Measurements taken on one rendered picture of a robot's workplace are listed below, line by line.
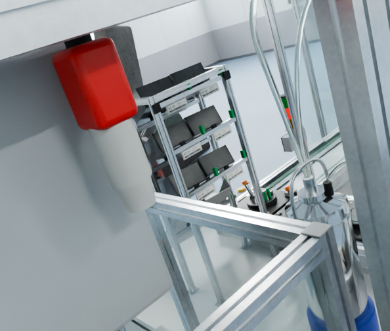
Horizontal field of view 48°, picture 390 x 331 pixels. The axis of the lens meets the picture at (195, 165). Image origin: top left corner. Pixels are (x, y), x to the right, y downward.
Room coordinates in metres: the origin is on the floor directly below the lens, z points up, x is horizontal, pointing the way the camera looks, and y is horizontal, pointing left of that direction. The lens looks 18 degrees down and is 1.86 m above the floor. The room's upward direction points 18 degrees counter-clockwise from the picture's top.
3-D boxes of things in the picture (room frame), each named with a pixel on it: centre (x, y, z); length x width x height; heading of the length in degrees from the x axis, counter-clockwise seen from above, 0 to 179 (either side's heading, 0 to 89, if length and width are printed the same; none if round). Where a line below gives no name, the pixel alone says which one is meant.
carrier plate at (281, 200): (1.84, -0.24, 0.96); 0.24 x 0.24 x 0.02; 35
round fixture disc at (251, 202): (1.84, -0.24, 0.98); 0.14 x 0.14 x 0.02
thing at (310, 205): (0.84, -0.22, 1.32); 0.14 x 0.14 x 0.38
